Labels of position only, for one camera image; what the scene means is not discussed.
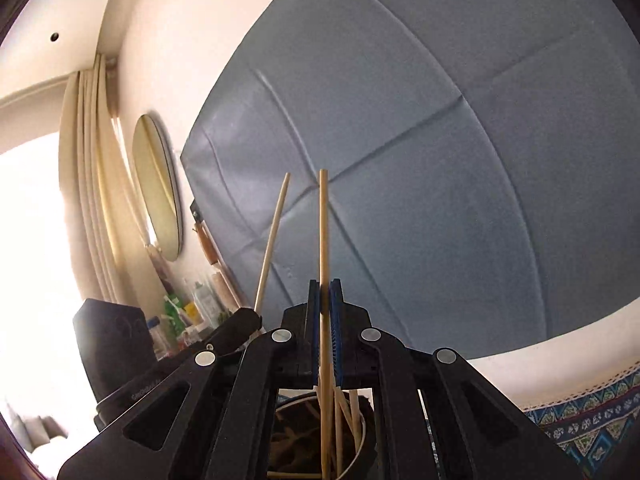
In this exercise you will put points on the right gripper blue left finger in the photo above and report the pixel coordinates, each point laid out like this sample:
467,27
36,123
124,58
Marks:
312,330

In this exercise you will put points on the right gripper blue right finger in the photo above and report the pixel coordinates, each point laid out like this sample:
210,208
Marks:
337,320

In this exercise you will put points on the wooden chopstick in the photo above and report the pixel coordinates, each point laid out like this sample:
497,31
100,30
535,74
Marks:
325,358
271,241

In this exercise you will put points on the white lotion bottle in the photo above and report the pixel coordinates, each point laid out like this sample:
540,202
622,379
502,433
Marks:
207,304

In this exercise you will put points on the black sleeved metal cup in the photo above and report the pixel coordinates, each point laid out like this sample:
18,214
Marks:
295,443

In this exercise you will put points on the black speaker box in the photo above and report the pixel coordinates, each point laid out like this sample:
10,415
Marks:
114,344

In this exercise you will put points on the beige curtain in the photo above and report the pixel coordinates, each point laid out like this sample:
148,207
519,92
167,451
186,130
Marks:
108,241

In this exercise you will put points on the grey blue backdrop cloth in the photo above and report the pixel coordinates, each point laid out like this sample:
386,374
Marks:
483,162

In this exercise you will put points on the patterned blue tablecloth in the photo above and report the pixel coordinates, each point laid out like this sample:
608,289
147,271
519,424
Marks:
590,426

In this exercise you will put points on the oval wall mirror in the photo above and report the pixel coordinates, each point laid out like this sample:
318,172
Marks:
156,174

